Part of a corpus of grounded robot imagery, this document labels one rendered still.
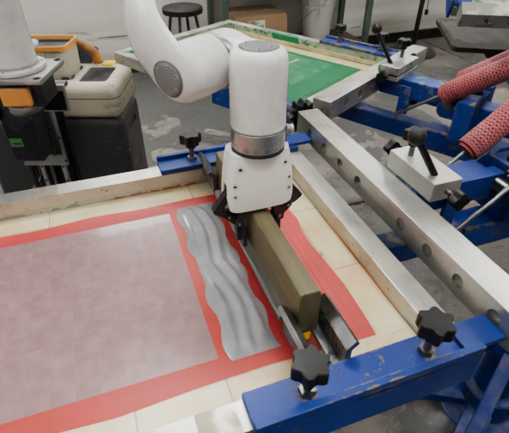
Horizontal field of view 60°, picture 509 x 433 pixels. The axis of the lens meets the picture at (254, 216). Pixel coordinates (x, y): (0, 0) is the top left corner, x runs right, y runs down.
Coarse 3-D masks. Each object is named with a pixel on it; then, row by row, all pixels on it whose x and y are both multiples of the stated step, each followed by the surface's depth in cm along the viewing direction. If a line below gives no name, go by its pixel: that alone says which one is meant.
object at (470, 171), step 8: (472, 160) 83; (456, 168) 81; (464, 168) 81; (472, 168) 81; (480, 168) 81; (464, 176) 78; (472, 176) 78; (480, 176) 78; (488, 176) 79; (464, 184) 77; (472, 184) 78; (480, 184) 79; (488, 184) 80; (416, 192) 75; (464, 192) 79; (472, 192) 80; (480, 192) 80; (488, 192) 81; (424, 200) 76; (440, 200) 78; (432, 208) 78
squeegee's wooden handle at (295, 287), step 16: (256, 224) 65; (272, 224) 64; (256, 240) 67; (272, 240) 62; (272, 256) 61; (288, 256) 59; (272, 272) 63; (288, 272) 57; (304, 272) 57; (288, 288) 57; (304, 288) 54; (288, 304) 59; (304, 304) 55; (304, 320) 57
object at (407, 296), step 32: (32, 192) 83; (64, 192) 83; (96, 192) 86; (128, 192) 88; (320, 192) 83; (352, 224) 76; (384, 256) 69; (384, 288) 67; (416, 288) 64; (192, 416) 49; (224, 416) 49
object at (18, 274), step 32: (64, 224) 81; (96, 224) 81; (128, 224) 81; (160, 224) 81; (224, 224) 81; (288, 224) 81; (0, 256) 74; (32, 256) 74; (64, 256) 74; (96, 256) 74; (128, 256) 74; (160, 256) 74; (192, 256) 74; (0, 288) 69; (32, 288) 69; (64, 288) 69; (96, 288) 69
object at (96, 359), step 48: (144, 288) 69; (192, 288) 69; (336, 288) 69; (0, 336) 61; (48, 336) 61; (96, 336) 61; (144, 336) 61; (192, 336) 61; (0, 384) 56; (48, 384) 56; (96, 384) 56; (144, 384) 56; (192, 384) 56; (0, 432) 51; (48, 432) 51
